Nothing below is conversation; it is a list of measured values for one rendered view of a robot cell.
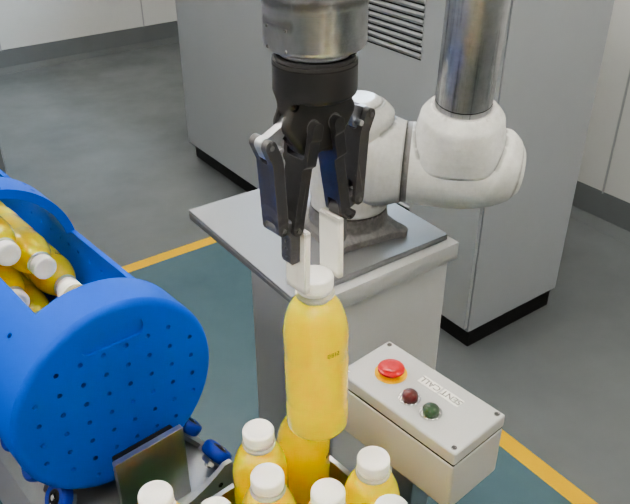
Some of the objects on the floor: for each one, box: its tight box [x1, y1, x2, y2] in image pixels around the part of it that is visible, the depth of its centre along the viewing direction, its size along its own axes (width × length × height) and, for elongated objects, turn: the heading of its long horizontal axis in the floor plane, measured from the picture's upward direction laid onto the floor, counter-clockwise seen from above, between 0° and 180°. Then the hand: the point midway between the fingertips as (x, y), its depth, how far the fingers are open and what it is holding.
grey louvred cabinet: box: [175, 0, 615, 346], centre depth 323 cm, size 54×215×145 cm, turn 36°
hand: (314, 251), depth 74 cm, fingers closed on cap, 4 cm apart
